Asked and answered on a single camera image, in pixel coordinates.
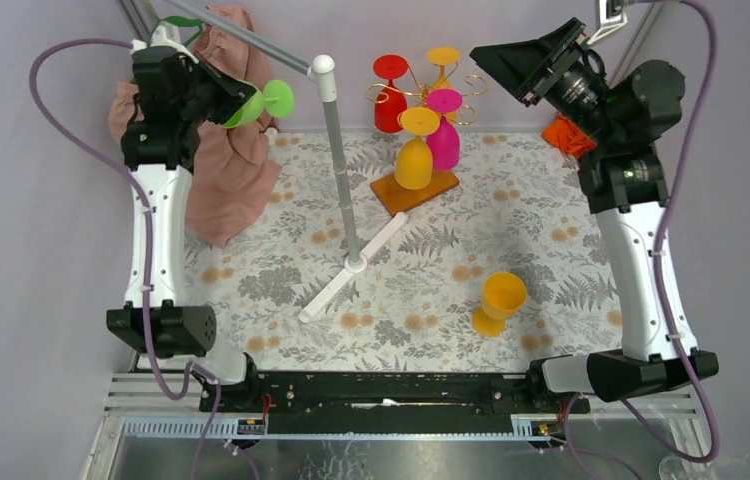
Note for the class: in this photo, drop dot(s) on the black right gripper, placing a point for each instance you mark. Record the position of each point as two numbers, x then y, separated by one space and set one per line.
522 66

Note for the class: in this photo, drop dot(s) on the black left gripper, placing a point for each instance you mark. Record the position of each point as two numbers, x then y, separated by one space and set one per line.
214 86

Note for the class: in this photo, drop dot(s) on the green wine glass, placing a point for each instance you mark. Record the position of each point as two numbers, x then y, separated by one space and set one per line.
276 98

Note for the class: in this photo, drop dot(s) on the pink wine glass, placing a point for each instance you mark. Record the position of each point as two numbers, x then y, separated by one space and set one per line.
444 143

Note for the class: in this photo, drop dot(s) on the yellow wine glass front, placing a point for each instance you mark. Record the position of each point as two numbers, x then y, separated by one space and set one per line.
414 163

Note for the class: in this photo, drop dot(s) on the yellow wine glass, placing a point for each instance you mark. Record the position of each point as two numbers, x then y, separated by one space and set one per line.
503 294
414 163
447 59

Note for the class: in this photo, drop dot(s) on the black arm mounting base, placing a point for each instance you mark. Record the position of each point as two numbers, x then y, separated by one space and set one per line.
323 402

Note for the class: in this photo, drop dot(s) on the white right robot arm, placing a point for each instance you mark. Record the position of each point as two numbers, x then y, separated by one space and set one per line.
626 189

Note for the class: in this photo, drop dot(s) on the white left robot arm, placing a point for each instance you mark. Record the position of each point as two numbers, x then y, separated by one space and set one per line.
157 318

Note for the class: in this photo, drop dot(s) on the red wine glass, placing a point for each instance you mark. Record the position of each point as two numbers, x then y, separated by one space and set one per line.
390 101

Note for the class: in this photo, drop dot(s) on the wooden rack base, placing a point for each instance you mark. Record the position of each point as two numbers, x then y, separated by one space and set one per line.
395 198

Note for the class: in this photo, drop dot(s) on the orange crumpled cloth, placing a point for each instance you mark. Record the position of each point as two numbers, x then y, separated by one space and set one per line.
564 135

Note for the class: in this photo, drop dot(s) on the pink cloth garment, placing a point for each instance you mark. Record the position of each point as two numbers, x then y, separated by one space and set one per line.
233 176

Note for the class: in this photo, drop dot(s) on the green clothes hanger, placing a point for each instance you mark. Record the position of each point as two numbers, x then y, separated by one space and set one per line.
175 23

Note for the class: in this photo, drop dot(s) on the white clothes stand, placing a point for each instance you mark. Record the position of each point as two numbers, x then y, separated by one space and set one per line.
321 70

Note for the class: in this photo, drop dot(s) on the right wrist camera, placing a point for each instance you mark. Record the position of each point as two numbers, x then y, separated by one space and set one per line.
611 18

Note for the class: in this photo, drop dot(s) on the aluminium front frame rail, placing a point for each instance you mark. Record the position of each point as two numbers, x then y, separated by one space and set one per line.
145 435

